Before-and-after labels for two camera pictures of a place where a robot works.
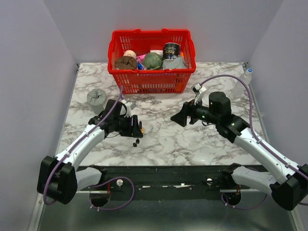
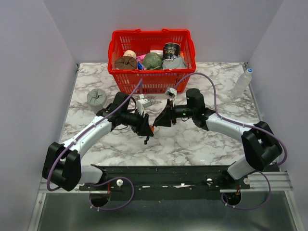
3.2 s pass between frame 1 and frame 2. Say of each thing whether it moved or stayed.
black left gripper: moved
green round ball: stayed
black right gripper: moved
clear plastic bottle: stayed
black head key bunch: moved
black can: stayed
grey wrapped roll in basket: stayed
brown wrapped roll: stayed
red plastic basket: stayed
